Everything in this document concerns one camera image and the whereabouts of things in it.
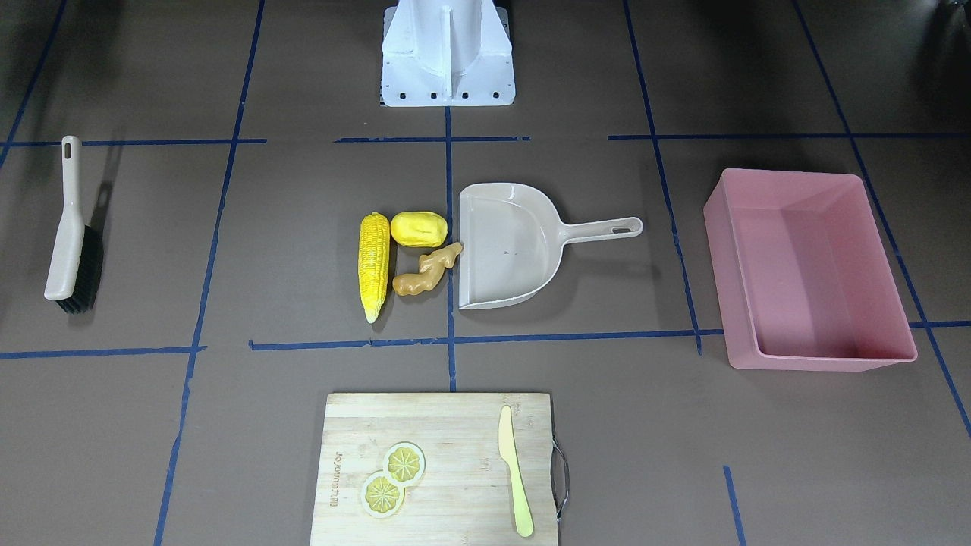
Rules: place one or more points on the bamboo cutting board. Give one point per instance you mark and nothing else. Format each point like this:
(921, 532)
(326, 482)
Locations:
(464, 497)

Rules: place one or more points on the yellow-green plastic knife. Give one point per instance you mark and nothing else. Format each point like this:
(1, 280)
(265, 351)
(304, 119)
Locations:
(523, 522)

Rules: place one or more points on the yellow toy corn cob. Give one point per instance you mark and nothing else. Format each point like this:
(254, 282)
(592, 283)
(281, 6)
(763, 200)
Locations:
(374, 252)

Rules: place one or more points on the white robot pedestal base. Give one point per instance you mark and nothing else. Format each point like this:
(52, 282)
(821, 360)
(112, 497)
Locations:
(447, 53)

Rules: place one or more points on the lemon slice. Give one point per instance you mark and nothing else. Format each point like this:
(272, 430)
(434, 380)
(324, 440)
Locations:
(380, 496)
(404, 464)

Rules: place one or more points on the beige hand brush black bristles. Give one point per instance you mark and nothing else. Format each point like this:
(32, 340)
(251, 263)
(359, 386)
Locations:
(76, 263)

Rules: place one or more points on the lemon slice lower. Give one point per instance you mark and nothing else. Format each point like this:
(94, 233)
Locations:
(380, 496)

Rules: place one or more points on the lemon slice upper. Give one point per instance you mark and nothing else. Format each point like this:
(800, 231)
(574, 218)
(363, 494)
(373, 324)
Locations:
(404, 464)

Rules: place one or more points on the yellow toy potato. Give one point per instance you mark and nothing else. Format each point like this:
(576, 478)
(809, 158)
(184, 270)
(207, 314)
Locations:
(422, 228)

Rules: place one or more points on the tan toy ginger root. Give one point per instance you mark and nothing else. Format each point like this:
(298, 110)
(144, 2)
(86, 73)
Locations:
(432, 267)

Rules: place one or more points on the pink plastic bin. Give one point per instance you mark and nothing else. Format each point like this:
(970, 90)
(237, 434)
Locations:
(802, 277)

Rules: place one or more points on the beige plastic dustpan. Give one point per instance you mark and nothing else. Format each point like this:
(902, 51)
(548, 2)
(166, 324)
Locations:
(513, 239)

